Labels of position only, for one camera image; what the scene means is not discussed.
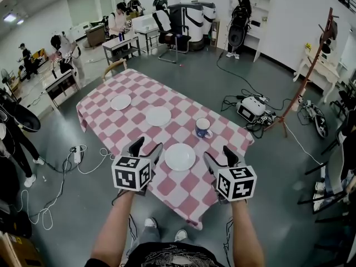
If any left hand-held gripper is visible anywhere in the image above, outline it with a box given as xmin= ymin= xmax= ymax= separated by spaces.
xmin=111 ymin=136 xmax=164 ymax=197

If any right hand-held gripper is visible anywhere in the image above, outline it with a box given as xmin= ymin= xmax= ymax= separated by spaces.
xmin=203 ymin=145 xmax=258 ymax=205

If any white plate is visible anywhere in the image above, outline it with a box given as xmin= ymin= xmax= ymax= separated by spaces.
xmin=110 ymin=93 xmax=132 ymax=111
xmin=164 ymin=143 xmax=196 ymax=172
xmin=145 ymin=106 xmax=172 ymax=127

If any person's left forearm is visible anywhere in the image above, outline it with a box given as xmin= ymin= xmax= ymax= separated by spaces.
xmin=91 ymin=190 xmax=140 ymax=261

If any person's right forearm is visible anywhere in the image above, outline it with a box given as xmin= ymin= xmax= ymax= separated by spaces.
xmin=229 ymin=199 xmax=265 ymax=267

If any pink checkered tablecloth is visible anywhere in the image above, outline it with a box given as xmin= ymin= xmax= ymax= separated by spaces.
xmin=76 ymin=68 xmax=255 ymax=231

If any blue and white mug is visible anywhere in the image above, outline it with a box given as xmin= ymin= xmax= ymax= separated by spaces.
xmin=195 ymin=117 xmax=214 ymax=139

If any white power station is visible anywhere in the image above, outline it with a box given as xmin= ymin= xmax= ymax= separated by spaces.
xmin=236 ymin=95 xmax=267 ymax=123

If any white power strip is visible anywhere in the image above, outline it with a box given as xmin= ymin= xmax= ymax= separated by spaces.
xmin=73 ymin=145 xmax=85 ymax=164

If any person's right white shoe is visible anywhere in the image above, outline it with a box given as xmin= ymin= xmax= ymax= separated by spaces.
xmin=174 ymin=229 xmax=189 ymax=243

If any person's grey trouser leg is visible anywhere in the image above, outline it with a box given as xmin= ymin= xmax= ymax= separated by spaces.
xmin=130 ymin=226 xmax=162 ymax=251

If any steel work table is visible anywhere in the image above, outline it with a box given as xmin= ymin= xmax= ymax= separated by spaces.
xmin=43 ymin=67 xmax=81 ymax=108

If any grey metal desk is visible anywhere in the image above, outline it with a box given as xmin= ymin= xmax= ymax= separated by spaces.
xmin=102 ymin=34 xmax=141 ymax=66

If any person's black printed shirt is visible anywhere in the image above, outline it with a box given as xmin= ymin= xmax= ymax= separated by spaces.
xmin=83 ymin=241 xmax=225 ymax=267

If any black wooden chair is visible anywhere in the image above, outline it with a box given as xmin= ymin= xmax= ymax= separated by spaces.
xmin=296 ymin=121 xmax=356 ymax=225

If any black office chair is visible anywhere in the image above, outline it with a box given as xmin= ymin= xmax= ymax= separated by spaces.
xmin=151 ymin=9 xmax=193 ymax=64

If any brown wooden coat rack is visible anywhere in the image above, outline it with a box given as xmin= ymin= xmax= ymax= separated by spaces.
xmin=270 ymin=7 xmax=339 ymax=138

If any white desk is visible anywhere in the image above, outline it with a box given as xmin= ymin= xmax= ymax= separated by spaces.
xmin=131 ymin=13 xmax=162 ymax=53

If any brown wooden cabinet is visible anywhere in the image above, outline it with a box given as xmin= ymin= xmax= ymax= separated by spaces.
xmin=85 ymin=23 xmax=107 ymax=49

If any white dressing table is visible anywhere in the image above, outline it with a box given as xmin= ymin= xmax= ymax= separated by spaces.
xmin=293 ymin=41 xmax=349 ymax=104

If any large white and black machine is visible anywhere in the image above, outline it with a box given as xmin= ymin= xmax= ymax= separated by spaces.
xmin=167 ymin=3 xmax=206 ymax=51

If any small white and black machine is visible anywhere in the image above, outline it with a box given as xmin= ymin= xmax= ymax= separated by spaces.
xmin=197 ymin=1 xmax=218 ymax=36

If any white shelf unit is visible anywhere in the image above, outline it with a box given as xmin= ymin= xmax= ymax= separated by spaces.
xmin=228 ymin=0 xmax=275 ymax=63

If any standing fan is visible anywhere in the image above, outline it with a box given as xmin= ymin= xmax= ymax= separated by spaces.
xmin=0 ymin=67 xmax=18 ymax=101

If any cardboard box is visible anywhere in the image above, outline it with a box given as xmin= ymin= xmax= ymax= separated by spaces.
xmin=0 ymin=231 xmax=42 ymax=267

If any black floor cable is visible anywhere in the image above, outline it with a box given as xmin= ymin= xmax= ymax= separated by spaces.
xmin=216 ymin=50 xmax=268 ymax=101

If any white floor cable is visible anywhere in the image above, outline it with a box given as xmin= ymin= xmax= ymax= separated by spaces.
xmin=16 ymin=145 xmax=116 ymax=231

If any black device with cables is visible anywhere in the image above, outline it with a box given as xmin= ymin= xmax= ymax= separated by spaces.
xmin=297 ymin=100 xmax=329 ymax=139

